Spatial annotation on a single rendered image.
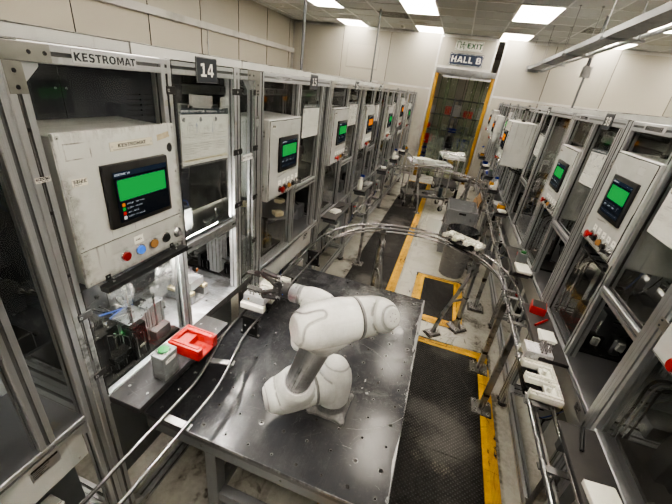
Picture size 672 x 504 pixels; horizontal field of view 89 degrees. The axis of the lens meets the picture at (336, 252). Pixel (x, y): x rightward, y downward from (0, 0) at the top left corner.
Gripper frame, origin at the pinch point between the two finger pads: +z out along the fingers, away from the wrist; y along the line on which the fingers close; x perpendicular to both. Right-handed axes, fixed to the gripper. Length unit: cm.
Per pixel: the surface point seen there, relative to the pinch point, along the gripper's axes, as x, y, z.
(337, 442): 32, -44, -60
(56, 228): 66, 46, 22
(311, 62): -827, 126, 322
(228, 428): 44, -44, -15
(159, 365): 51, -13, 10
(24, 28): 10, 95, 100
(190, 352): 37.0, -17.7, 7.5
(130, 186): 44, 53, 18
